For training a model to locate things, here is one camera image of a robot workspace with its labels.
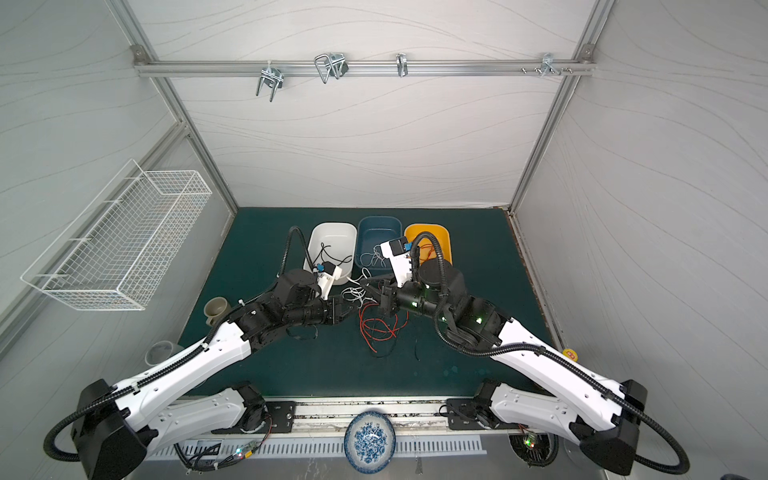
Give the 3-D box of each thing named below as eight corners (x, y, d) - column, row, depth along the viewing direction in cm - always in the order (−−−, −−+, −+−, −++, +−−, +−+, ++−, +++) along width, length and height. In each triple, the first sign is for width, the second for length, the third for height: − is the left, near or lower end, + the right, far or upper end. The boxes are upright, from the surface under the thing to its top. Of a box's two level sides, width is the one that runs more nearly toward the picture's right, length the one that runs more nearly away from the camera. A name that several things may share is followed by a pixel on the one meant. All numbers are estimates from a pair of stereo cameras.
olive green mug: (211, 330, 90) (203, 323, 86) (211, 308, 95) (203, 300, 91) (233, 323, 91) (225, 316, 87) (232, 302, 96) (225, 294, 92)
